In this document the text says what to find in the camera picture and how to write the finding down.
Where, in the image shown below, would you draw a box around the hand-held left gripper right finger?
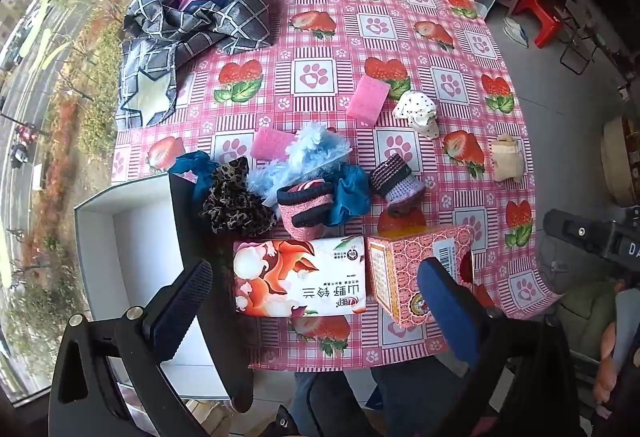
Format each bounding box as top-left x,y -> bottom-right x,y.
417,257 -> 596,437

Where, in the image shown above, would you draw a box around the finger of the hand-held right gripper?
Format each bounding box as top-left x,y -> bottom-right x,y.
542,208 -> 618,260

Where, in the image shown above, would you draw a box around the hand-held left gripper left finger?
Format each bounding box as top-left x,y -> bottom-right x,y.
48,258 -> 213,437

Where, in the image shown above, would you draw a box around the white box with black lid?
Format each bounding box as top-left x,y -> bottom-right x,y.
74,172 -> 253,413

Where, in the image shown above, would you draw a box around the leopard print scrunchie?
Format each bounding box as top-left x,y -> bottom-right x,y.
200,157 -> 278,238

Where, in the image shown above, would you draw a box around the small pink sponge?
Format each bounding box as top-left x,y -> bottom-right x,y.
250,126 -> 298,162

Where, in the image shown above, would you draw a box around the white polka dot scrunchie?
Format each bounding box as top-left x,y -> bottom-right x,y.
391,90 -> 441,138

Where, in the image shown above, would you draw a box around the pink patterned cardboard box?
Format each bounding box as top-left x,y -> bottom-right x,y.
365,224 -> 476,329

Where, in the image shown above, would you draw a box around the olive green cloth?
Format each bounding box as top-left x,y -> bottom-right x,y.
557,282 -> 618,358

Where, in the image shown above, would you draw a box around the round wooden basket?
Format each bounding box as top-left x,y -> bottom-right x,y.
601,116 -> 640,205

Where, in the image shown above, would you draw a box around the beige cloth pouch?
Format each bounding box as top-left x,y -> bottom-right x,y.
490,135 -> 525,182

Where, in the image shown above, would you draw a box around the orange print tissue pack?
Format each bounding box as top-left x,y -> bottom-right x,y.
232,236 -> 368,318

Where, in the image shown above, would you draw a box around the purple and black knit sock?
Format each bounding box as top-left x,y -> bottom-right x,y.
369,153 -> 426,218

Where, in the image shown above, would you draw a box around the person's legs in blue jeans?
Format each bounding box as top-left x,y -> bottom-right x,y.
290,352 -> 481,437

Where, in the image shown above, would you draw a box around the teal scrunchie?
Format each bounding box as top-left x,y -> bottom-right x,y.
325,164 -> 372,227
172,151 -> 221,200

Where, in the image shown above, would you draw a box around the pink and black knit sock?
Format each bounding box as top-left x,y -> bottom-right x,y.
276,181 -> 335,242

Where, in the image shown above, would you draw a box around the light blue fluffy scrunchie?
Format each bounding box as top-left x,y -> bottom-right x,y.
247,122 -> 352,205

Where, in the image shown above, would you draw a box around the white shoe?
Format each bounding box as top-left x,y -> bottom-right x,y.
502,16 -> 530,48

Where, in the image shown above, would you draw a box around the large pink sponge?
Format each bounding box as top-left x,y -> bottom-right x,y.
347,77 -> 392,126

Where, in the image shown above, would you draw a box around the plaid cloth with pale star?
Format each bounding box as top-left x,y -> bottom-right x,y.
116,39 -> 179,130

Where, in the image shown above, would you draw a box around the plaid bag with purple lining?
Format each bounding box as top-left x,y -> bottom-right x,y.
124,0 -> 273,56

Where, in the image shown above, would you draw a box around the black wire frame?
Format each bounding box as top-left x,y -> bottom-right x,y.
559,17 -> 601,75

